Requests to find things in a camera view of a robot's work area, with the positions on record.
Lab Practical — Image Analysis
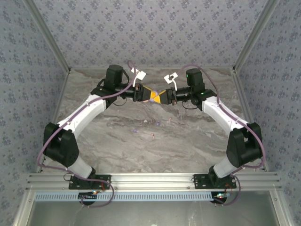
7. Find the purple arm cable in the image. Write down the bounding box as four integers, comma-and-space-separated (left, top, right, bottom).
37, 60, 139, 209
178, 65, 267, 207

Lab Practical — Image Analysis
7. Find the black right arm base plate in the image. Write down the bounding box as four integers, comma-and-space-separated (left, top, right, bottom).
193, 173, 237, 190

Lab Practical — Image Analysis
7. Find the aluminium frame post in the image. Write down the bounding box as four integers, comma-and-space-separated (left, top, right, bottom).
232, 0, 281, 73
22, 0, 71, 73

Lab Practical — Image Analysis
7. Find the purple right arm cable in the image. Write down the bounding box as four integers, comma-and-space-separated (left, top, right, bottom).
178, 65, 267, 207

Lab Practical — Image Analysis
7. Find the slotted pale cable duct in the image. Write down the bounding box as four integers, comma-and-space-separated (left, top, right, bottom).
34, 191, 218, 202

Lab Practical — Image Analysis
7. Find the short aluminium frame leg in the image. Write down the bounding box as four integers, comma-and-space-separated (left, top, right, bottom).
13, 190, 36, 226
269, 190, 293, 226

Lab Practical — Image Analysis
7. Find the aluminium table side rail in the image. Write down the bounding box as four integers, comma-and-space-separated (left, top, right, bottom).
36, 69, 71, 174
232, 69, 269, 172

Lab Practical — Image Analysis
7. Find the black controller board with LED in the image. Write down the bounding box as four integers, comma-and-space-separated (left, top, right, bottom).
78, 190, 99, 206
210, 191, 232, 206

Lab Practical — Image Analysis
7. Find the aluminium mounting rail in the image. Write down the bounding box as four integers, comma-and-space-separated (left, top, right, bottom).
25, 172, 283, 191

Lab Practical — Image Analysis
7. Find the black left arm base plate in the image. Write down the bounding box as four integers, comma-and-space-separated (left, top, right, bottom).
68, 173, 112, 190

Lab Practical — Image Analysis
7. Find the aluminium table back rail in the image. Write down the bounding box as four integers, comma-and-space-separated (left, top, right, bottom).
69, 66, 235, 71

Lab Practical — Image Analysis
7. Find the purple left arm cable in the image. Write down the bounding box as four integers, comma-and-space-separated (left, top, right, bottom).
37, 60, 139, 209

